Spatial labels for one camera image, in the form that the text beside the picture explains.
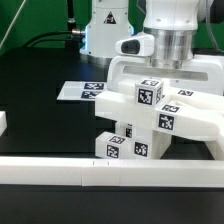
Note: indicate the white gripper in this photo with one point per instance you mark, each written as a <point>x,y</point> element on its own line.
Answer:
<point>166,54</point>

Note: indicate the white tagged cube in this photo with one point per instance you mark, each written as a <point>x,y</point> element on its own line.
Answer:
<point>148,92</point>

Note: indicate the white chair back frame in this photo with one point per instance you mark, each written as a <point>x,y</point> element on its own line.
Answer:
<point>185,113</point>

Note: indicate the black vertical pole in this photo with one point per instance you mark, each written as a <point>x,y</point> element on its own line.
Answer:
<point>71,23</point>

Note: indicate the white marker base plate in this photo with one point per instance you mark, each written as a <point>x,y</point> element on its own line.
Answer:
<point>81,90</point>

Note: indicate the white U-shaped obstacle wall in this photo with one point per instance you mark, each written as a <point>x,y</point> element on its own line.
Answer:
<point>103,172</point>

